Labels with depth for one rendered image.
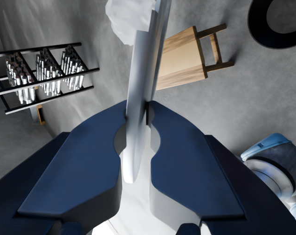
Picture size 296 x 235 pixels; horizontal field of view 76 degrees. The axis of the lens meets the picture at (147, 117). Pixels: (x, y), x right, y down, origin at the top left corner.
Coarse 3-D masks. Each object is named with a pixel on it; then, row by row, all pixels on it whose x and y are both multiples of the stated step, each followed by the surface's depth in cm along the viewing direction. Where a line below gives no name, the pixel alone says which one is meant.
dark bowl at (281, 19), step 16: (256, 0) 85; (272, 0) 85; (288, 0) 82; (256, 16) 89; (272, 16) 87; (288, 16) 84; (256, 32) 90; (272, 32) 89; (288, 32) 85; (272, 48) 86
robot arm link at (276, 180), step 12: (264, 144) 46; (276, 144) 45; (288, 144) 46; (252, 156) 47; (264, 156) 45; (276, 156) 44; (288, 156) 44; (252, 168) 45; (264, 168) 43; (276, 168) 42; (288, 168) 42; (264, 180) 41; (276, 180) 41; (288, 180) 41; (276, 192) 40; (288, 192) 41
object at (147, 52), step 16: (160, 16) 11; (144, 32) 8; (160, 32) 14; (144, 48) 8; (160, 48) 28; (144, 64) 9; (160, 64) 36; (144, 80) 9; (128, 96) 9; (144, 96) 10; (128, 112) 10; (144, 112) 12; (128, 128) 10; (144, 128) 16; (128, 144) 11; (144, 144) 26; (128, 160) 12; (128, 176) 14
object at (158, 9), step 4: (156, 0) 9; (160, 0) 9; (156, 4) 9; (160, 4) 9; (156, 8) 9; (160, 8) 10; (160, 12) 10; (156, 28) 9; (156, 32) 10; (156, 36) 10
